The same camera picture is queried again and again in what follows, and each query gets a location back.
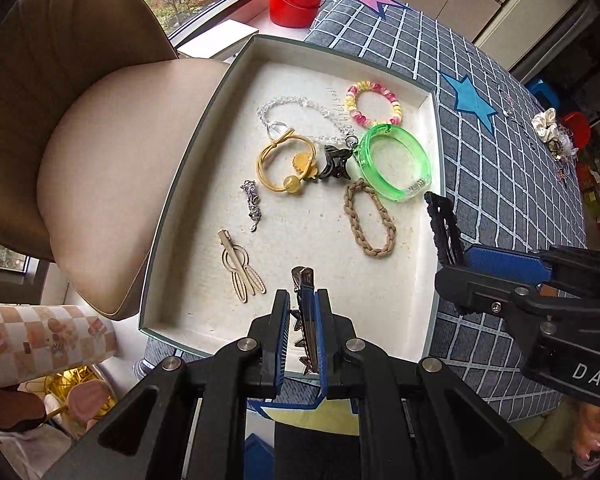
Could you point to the pink paddle brush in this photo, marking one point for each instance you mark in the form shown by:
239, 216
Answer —
87, 400

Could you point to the red plastic stool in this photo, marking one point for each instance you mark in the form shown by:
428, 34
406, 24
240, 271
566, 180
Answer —
577, 125

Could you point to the white satin scrunchie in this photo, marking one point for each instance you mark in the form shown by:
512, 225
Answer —
545, 125

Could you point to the dark toothed hair clip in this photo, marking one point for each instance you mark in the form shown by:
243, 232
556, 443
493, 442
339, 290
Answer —
305, 330

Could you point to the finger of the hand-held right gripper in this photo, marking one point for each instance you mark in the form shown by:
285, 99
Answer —
475, 292
505, 265

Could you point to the black claw clip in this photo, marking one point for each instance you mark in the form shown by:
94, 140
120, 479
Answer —
332, 165

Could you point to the beige leather chair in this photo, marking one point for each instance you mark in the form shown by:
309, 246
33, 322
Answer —
105, 160

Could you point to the checked printed cloth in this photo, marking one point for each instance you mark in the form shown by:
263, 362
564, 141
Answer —
40, 340

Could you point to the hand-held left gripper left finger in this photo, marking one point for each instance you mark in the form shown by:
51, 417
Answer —
282, 342

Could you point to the white flat box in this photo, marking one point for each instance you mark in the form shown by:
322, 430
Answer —
215, 40

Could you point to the black hair clip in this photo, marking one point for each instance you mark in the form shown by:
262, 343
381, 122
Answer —
445, 230

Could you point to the beige hair clip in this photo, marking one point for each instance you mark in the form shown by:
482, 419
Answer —
235, 265

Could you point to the grey checked star tablecloth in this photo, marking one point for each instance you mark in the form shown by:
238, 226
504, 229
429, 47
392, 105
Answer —
480, 160

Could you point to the small silver charm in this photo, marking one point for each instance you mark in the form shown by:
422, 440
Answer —
254, 205

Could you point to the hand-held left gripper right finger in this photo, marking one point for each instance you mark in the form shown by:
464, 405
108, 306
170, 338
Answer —
322, 345

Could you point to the green translucent bangle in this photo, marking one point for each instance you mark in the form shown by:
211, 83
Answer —
367, 170

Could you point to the white shallow tray box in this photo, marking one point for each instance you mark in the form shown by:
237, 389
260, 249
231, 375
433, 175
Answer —
305, 225

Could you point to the blue plastic stool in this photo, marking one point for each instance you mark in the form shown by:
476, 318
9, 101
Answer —
540, 92

